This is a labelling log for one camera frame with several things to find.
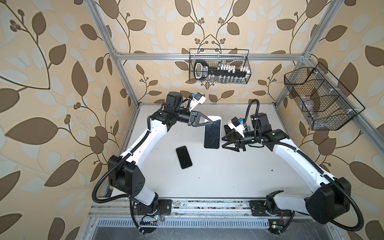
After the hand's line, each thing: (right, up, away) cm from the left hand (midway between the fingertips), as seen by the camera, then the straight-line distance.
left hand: (212, 123), depth 63 cm
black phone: (0, -5, +1) cm, 5 cm away
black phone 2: (-15, -22, +28) cm, 39 cm away
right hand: (+6, -10, +8) cm, 14 cm away
